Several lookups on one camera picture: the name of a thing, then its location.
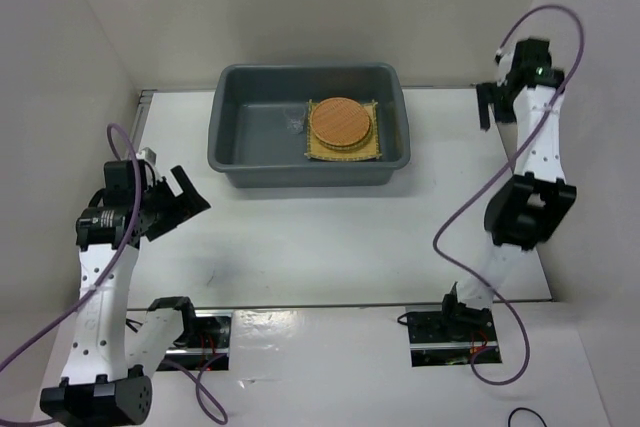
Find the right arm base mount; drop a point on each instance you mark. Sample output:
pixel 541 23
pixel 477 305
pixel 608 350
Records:
pixel 438 340

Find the grey plastic bin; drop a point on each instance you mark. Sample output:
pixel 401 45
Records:
pixel 248 140

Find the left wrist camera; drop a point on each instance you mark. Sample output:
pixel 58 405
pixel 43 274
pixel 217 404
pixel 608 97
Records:
pixel 147 155

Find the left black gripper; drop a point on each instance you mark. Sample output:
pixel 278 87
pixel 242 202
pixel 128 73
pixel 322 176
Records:
pixel 192 202

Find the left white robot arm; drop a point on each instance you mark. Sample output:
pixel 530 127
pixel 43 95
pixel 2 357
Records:
pixel 106 380

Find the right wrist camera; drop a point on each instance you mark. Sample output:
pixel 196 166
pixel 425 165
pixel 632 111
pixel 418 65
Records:
pixel 503 59

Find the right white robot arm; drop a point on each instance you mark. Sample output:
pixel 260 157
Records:
pixel 528 208

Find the aluminium frame rail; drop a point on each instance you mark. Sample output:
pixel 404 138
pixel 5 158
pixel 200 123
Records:
pixel 144 101

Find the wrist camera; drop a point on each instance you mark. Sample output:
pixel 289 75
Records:
pixel 147 155
pixel 503 59

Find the clear plastic cup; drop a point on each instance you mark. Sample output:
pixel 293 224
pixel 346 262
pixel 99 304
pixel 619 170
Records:
pixel 295 119

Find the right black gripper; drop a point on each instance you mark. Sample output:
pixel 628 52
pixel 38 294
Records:
pixel 487 93

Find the orange round woven tray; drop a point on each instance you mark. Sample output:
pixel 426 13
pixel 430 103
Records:
pixel 340 122

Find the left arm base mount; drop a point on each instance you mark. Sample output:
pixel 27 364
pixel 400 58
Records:
pixel 210 344

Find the square bamboo mat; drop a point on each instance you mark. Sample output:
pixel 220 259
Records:
pixel 370 152

